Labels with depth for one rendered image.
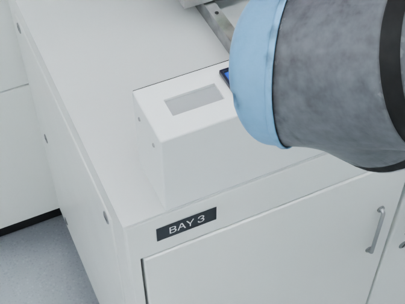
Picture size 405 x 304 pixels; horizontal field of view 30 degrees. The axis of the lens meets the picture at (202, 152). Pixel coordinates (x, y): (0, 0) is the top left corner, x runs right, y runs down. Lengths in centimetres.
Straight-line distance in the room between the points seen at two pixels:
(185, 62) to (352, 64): 76
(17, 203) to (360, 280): 85
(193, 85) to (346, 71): 52
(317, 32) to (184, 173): 51
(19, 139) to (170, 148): 86
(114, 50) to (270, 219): 36
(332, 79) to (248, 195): 61
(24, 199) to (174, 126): 102
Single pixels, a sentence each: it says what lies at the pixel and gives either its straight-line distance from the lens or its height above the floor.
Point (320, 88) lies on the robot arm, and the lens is 47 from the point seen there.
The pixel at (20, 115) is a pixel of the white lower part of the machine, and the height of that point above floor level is 44.
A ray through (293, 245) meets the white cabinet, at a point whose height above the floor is 61.
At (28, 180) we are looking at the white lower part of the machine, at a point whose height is 23.
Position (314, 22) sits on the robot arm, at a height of 133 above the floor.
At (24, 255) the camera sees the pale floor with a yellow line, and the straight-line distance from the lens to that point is 199.
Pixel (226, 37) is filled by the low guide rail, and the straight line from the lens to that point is 119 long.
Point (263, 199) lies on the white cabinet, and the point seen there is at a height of 76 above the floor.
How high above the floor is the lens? 163
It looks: 50 degrees down
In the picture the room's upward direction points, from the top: straight up
